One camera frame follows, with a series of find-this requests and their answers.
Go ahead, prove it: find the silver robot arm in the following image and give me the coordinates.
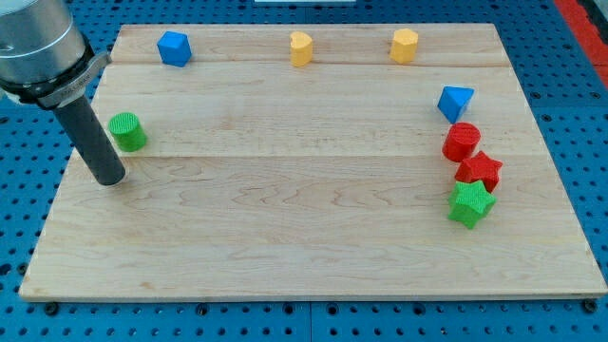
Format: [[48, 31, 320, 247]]
[[1, 0, 111, 109]]

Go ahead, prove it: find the green star block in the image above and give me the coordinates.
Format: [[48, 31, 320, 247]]
[[447, 180, 497, 229]]

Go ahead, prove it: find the red star block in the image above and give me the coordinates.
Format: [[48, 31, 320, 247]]
[[454, 151, 504, 193]]

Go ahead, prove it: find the wooden board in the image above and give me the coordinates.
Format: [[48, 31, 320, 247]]
[[20, 24, 607, 303]]

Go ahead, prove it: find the yellow heart block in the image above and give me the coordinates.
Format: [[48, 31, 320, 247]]
[[290, 31, 314, 67]]

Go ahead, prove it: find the yellow hexagon block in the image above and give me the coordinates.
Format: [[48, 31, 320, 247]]
[[389, 28, 419, 65]]

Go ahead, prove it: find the red cylinder block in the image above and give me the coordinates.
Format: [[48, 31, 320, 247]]
[[442, 123, 482, 162]]

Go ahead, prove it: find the blue triangle block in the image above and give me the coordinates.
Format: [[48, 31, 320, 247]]
[[437, 85, 475, 124]]

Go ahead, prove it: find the blue cube block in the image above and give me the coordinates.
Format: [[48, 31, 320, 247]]
[[157, 31, 192, 67]]

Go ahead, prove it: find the green cylinder block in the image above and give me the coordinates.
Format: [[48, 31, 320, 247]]
[[108, 112, 147, 152]]

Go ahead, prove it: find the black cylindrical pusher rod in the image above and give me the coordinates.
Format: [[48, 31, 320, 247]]
[[53, 96, 125, 186]]

